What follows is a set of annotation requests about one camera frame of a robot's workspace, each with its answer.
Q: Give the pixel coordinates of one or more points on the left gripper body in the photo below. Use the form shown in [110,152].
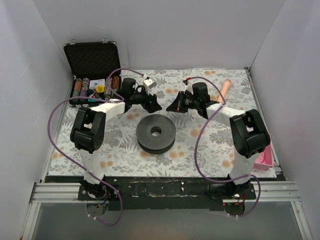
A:
[147,101]

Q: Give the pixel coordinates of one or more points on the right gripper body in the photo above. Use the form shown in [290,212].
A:
[181,101]

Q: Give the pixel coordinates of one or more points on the black cable spool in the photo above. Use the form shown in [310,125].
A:
[156,134]

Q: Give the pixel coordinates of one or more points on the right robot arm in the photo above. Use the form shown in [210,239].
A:
[249,134]

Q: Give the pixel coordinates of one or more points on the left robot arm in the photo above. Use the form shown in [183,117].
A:
[88,130]

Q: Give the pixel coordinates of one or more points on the floral table mat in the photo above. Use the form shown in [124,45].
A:
[200,148]

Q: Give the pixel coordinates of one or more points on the beige toy microphone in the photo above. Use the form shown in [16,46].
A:
[224,89]

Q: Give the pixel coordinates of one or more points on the black poker chip case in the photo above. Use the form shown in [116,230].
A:
[93,61]

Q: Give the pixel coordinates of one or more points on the black front base bar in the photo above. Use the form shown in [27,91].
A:
[174,193]

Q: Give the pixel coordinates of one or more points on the pink plastic box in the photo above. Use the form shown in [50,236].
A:
[265,160]

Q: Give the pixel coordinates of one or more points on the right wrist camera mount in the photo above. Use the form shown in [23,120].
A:
[188,86]

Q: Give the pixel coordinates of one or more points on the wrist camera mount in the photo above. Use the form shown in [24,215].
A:
[188,86]
[148,84]

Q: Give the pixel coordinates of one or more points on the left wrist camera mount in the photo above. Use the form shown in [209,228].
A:
[148,84]

